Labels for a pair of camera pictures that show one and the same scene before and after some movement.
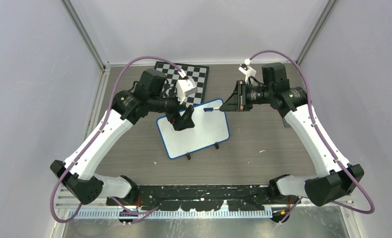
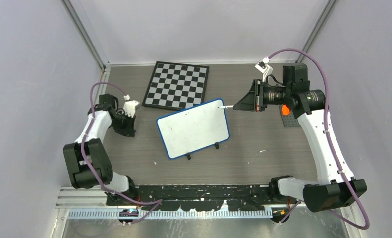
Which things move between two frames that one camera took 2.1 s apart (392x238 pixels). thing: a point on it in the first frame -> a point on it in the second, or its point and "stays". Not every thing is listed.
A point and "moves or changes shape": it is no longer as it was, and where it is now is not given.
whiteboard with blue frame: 210,127 stays
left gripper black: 185,121 -> 128,131
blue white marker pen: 211,109 moves or changes shape
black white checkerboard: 199,73 stays
